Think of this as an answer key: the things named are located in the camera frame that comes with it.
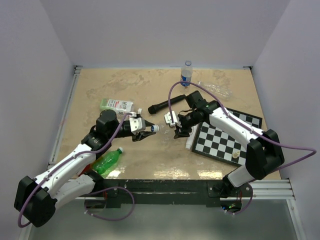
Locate clear bottle blue cap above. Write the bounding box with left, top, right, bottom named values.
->
left=150, top=124, right=175, bottom=141

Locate green plastic bottle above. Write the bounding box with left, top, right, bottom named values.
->
left=92, top=147, right=124, bottom=176

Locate clear plastic bottle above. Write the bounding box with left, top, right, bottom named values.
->
left=198, top=81, right=232, bottom=101

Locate Pepsi bottle blue label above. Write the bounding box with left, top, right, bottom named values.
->
left=180, top=60, right=193, bottom=87

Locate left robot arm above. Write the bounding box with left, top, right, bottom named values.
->
left=14, top=110, right=153, bottom=228

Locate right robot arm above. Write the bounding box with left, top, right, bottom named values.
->
left=174, top=90, right=285, bottom=197

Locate clear bottle green label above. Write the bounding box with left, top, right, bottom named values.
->
left=99, top=98, right=142, bottom=117

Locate white microphone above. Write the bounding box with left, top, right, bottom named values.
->
left=185, top=132, right=195, bottom=150

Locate black microphone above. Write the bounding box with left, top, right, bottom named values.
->
left=147, top=94, right=186, bottom=115

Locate black white chessboard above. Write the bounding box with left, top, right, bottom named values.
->
left=191, top=107, right=263, bottom=167

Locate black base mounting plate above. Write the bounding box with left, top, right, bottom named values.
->
left=92, top=179, right=253, bottom=208

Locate cream chess piece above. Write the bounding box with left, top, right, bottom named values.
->
left=232, top=150, right=241, bottom=159

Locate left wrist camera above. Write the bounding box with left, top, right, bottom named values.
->
left=129, top=114, right=146, bottom=134

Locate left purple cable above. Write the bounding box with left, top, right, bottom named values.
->
left=17, top=112, right=137, bottom=229

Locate purple cable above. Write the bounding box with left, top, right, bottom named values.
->
left=17, top=112, right=137, bottom=229
left=167, top=81, right=317, bottom=216

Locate aluminium table frame rail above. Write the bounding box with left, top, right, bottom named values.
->
left=18, top=65, right=83, bottom=240

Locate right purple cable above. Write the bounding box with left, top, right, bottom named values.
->
left=167, top=81, right=317, bottom=216

